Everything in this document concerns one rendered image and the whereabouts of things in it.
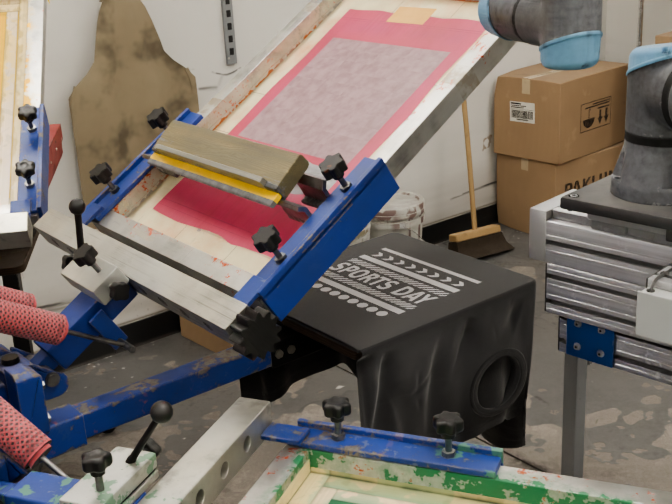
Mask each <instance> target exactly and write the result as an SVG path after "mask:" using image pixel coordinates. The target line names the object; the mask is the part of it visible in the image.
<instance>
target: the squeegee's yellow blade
mask: <svg viewBox="0 0 672 504"><path fill-rule="evenodd" d="M150 158H151V159H154V160H157V161H160V162H163V163H166V164H169V165H172V166H175V167H178V168H180V169H183V170H186V171H189V172H192V173H195V174H198V175H201V176H204V177H207V178H210V179H212V180H215V181H218V182H221V183H224V184H227V185H230V186H233V187H236V188H239V189H241V190H244V191H247V192H250V193H253V194H256V195H259V196H262V197H265V198H268V199H271V200H273V201H275V202H276V203H278V202H279V200H280V199H281V198H282V196H281V195H280V194H279V193H275V192H272V191H269V190H266V189H263V188H260V187H257V186H254V185H251V184H248V183H245V182H242V181H239V180H236V179H233V178H230V177H227V176H224V175H221V174H218V173H215V172H212V171H209V170H206V169H203V168H200V167H197V166H194V165H191V164H188V163H185V162H182V161H179V160H176V159H173V158H170V157H167V156H164V155H161V154H158V153H155V152H154V153H153V154H152V156H151V157H150Z"/></svg>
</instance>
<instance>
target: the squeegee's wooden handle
mask: <svg viewBox="0 0 672 504"><path fill-rule="evenodd" d="M156 144H161V145H164V146H167V147H170V148H173V149H176V150H179V151H182V152H186V153H189V154H192V155H195V156H198V157H201V158H204V159H208V160H211V161H214V162H217V163H220V164H223V165H226V166H229V167H233V168H236V169H239V170H242V171H245V172H248V173H251V174H255V175H258V176H261V177H263V178H264V179H265V180H266V181H267V183H266V184H265V186H264V187H265V188H266V189H267V190H269V191H272V192H275V193H279V194H280V195H281V196H282V198H281V199H283V200H286V198H287V197H288V196H289V194H290V193H291V191H292V190H293V188H294V187H295V186H296V184H297V183H298V181H299V180H300V178H301V177H302V176H303V174H304V173H305V171H306V170H307V168H308V166H309V162H308V161H307V160H306V159H305V157H304V156H303V155H301V154H297V153H293V152H290V151H286V150H282V149H279V148H275V147H272V146H268V145H264V144H261V143H257V142H253V141H250V140H246V139H243V138H239V137H235V136H232V135H228V134H225V133H221V132H217V131H214V130H210V129H206V128H203V127H199V126H196V125H192V124H188V123H185V122H181V121H177V120H173V121H172V122H171V123H170V124H169V126H168V127H167V128H166V130H165V131H164V132H163V134H162V135H161V136H160V138H159V139H158V140H157V142H156V143H155V145H154V146H153V147H152V150H153V151H154V152H155V153H158V154H161V153H159V152H158V151H157V150H156V149H155V148H154V147H155V146H156ZM161 155H162V154H161Z"/></svg>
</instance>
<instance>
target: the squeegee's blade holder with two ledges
mask: <svg viewBox="0 0 672 504"><path fill-rule="evenodd" d="M154 148H155V149H156V150H157V151H158V152H159V153H161V154H162V155H164V156H167V157H170V158H173V159H176V160H179V161H182V162H185V163H188V164H191V165H194V166H197V167H200V168H203V169H206V170H209V171H212V172H215V173H218V174H221V175H224V176H227V177H230V178H233V179H236V180H239V181H242V182H245V183H248V184H251V185H254V186H257V187H260V188H263V189H266V188H265V187H264V186H265V184H266V183H267V181H266V180H265V179H264V178H263V177H261V176H258V175H255V174H251V173H248V172H245V171H242V170H239V169H236V168H233V167H229V166H226V165H223V164H220V163H217V162H214V161H211V160H208V159H204V158H201V157H198V156H195V155H192V154H189V153H186V152H182V151H179V150H176V149H173V148H170V147H167V146H164V145H161V144H156V146H155V147H154ZM266 190H267V189H266Z"/></svg>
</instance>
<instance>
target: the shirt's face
mask: <svg viewBox="0 0 672 504"><path fill-rule="evenodd" d="M386 247H387V248H390V249H393V250H396V251H398V252H401V253H404V254H407V255H410V256H413V257H415V258H418V259H421V260H424V261H427V262H430V263H432V264H435V265H438V266H441V267H444V268H447V269H449V270H452V271H455V272H458V273H461V274H464V275H466V276H469V277H472V278H475V279H478V280H481V281H483V282H480V283H478V284H475V285H473V286H470V287H468V288H465V289H462V290H460V291H457V292H455V293H452V294H449V295H447V296H444V297H442V298H439V299H437V300H434V301H431V302H429V303H426V304H424V305H421V306H418V307H416V308H413V309H411V310H408V311H406V312H403V313H400V314H398V315H395V316H393V317H390V318H387V319H383V318H380V317H378V316H376V315H373V314H371V313H369V312H366V311H364V310H362V309H360V308H357V307H355V306H353V305H350V304H348V303H346V302H343V301H341V300H339V299H336V298H334V297H332V296H330V295H327V294H325V293H323V292H320V291H318V290H316V289H313V288H311V289H310V290H309V291H308V292H307V293H306V294H305V295H304V297H303V298H302V299H301V300H300V301H299V302H298V303H297V304H296V306H295V307H294V308H293V309H292V310H291V311H290V312H289V314H288V315H287V316H286V317H285V318H287V319H289V320H291V321H293V322H295V323H297V324H299V325H301V326H303V327H305V328H307V329H309V330H311V331H313V332H315V333H318V334H320V335H322V336H324V337H326V338H328V339H330V340H332V341H334V342H336V343H338V344H340V345H342V346H344V347H346V348H348V349H350V350H353V351H355V352H357V353H360V350H361V349H363V348H366V347H368V346H371V345H373V344H376V343H378V342H381V341H383V340H386V339H388V338H391V337H393V336H396V335H398V334H401V333H403V332H406V331H408V330H411V329H413V328H416V327H418V326H421V325H423V324H426V323H428V322H430V321H433V320H435V319H438V318H440V317H443V316H445V315H448V314H450V313H453V312H455V311H458V310H460V309H463V308H465V307H468V306H470V305H473V304H475V303H478V302H480V301H483V300H485V299H488V298H490V297H493V296H495V295H498V294H500V293H502V292H505V291H507V290H510V289H512V288H515V287H517V286H520V285H522V284H525V283H527V282H530V281H532V280H533V278H532V277H529V276H526V275H523V274H520V273H517V272H514V271H511V270H508V269H505V268H502V267H499V266H496V265H493V264H490V263H487V262H484V261H481V260H478V259H475V258H472V257H469V256H466V255H463V254H460V253H457V252H454V251H451V250H448V249H445V248H442V247H439V246H436V245H433V244H430V243H427V242H424V241H421V240H418V239H415V238H412V237H409V236H406V235H403V234H400V233H389V234H386V235H383V236H380V237H377V238H374V239H370V240H367V241H364V242H361V243H358V244H355V245H352V246H349V247H347V248H346V249H345V250H344V252H343V253H342V254H341V255H340V256H339V257H338V258H337V259H336V261H335V262H334V263H333V264H332V265H335V264H338V263H341V262H344V261H347V260H350V259H353V258H356V257H359V256H362V255H365V254H368V253H371V252H374V251H377V250H380V249H383V248H386ZM332 265H331V266H332Z"/></svg>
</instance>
